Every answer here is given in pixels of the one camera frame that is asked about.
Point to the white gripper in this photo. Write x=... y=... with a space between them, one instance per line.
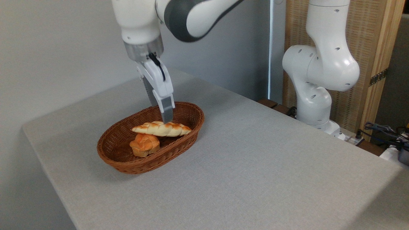
x=156 y=81

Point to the long braided bread loaf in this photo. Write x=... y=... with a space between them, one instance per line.
x=161 y=129

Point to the black plug at robot base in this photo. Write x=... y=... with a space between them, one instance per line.
x=359 y=138

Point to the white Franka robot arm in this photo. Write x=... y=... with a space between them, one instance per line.
x=322 y=67

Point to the small round bread bun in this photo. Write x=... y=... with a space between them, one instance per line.
x=144 y=145

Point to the brown woven wicker basket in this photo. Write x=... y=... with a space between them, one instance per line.
x=182 y=143

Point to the dark brown wooden block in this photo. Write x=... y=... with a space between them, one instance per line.
x=267 y=103
x=282 y=109

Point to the wooden woven folding screen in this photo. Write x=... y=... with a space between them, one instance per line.
x=367 y=32

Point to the metal screen hinge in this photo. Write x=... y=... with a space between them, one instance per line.
x=378 y=77

